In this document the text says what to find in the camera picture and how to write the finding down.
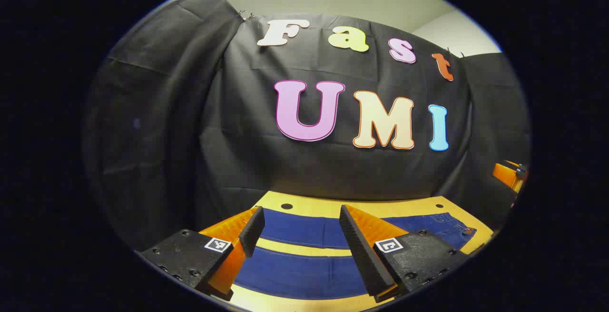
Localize blue jeans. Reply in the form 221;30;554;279
233;207;477;301

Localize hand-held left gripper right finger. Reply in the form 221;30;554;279
339;205;471;303

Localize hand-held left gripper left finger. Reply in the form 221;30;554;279
136;206;266;302

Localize black backdrop cloth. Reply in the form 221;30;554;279
83;0;531;251

